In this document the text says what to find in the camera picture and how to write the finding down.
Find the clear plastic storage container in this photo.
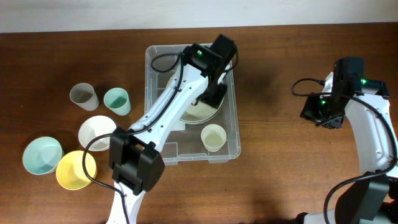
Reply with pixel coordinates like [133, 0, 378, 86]
[142, 42, 242, 166]

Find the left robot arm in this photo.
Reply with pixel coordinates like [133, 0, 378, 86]
[108, 35, 238, 223]

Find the cream plate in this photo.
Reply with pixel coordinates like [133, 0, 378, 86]
[164, 74, 225, 125]

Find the mint green cup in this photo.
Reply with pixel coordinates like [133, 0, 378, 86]
[103, 87, 131, 116]

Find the white small bowl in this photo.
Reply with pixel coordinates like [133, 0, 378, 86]
[78, 116, 116, 151]

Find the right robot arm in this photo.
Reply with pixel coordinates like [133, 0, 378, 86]
[295, 57, 397, 223]

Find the yellow small bowl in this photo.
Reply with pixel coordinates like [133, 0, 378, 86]
[55, 151, 91, 190]

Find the mint green small bowl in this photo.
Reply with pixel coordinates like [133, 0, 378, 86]
[22, 136, 64, 175]

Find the grey cup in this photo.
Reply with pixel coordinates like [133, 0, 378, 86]
[70, 83, 99, 111]

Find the cream cup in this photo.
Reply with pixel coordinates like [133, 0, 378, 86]
[201, 124, 227, 152]

